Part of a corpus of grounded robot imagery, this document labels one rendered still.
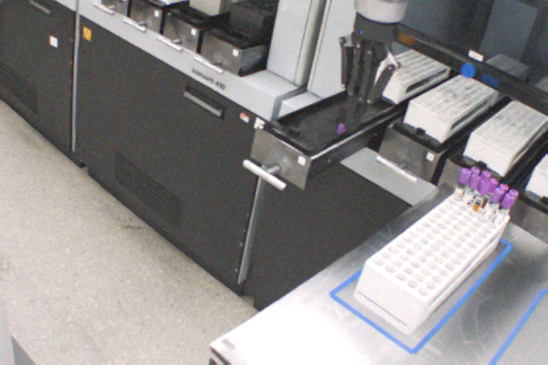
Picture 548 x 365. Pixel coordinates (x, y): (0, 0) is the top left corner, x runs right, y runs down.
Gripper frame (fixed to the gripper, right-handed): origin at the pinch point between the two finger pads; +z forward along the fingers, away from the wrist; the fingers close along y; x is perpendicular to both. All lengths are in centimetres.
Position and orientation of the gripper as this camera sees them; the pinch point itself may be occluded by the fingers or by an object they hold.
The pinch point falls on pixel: (354, 112)
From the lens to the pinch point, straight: 115.5
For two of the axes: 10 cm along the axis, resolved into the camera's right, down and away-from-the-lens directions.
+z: -1.3, 8.0, 5.9
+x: -7.2, 3.3, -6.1
